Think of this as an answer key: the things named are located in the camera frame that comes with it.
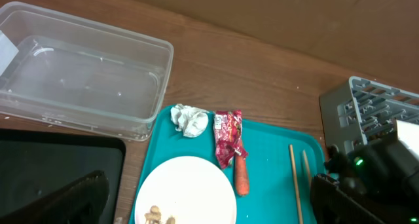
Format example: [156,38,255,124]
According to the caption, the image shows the orange carrot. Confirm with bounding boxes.
[234,140,249,196]

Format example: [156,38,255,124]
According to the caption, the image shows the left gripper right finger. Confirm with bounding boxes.
[310,174,385,223]

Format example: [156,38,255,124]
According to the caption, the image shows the clear plastic bin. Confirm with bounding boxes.
[1,1,174,141]

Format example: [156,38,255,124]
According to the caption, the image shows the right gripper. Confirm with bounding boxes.
[324,146,367,195]

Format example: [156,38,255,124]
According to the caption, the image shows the teal serving tray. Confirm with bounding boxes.
[137,107,324,223]

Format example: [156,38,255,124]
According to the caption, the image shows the wooden chopstick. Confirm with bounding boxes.
[302,150,312,189]
[289,144,304,224]

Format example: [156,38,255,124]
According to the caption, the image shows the black tray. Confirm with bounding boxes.
[1,129,126,223]

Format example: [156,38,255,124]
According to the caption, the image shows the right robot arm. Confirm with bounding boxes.
[324,120,418,223]

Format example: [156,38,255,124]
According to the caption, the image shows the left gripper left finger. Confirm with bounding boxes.
[1,170,109,224]

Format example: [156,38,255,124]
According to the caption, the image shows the grey dishwasher rack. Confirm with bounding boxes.
[319,76,418,154]

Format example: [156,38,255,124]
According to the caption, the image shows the peanut food scraps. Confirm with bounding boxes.
[144,206,176,224]

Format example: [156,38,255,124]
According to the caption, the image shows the crumpled white napkin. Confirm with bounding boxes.
[170,103,209,138]

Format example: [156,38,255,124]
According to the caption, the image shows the white plate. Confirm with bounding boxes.
[134,156,237,224]

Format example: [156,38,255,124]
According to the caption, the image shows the red snack wrapper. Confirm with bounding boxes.
[213,110,248,170]

